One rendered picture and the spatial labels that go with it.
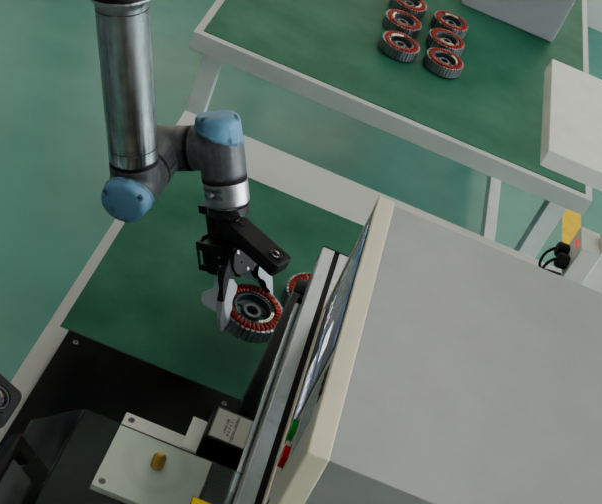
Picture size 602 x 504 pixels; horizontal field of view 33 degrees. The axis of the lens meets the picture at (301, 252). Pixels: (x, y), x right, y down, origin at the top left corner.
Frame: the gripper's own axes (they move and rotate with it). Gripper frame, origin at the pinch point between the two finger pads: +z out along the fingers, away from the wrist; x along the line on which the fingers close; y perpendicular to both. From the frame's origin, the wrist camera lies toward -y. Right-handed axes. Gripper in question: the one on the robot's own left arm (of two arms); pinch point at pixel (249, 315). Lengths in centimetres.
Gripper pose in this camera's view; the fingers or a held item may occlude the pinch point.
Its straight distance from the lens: 177.5
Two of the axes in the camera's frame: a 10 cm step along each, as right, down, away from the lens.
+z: 0.8, 9.2, 3.7
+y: -8.0, -1.6, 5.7
